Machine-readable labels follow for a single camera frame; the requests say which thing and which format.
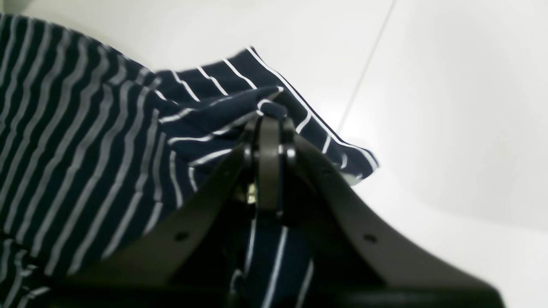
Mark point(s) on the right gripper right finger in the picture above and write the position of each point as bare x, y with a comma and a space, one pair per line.
359, 260

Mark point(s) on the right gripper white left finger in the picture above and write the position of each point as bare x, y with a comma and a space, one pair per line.
191, 259

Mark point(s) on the navy white striped t-shirt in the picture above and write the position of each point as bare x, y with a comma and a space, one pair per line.
97, 150

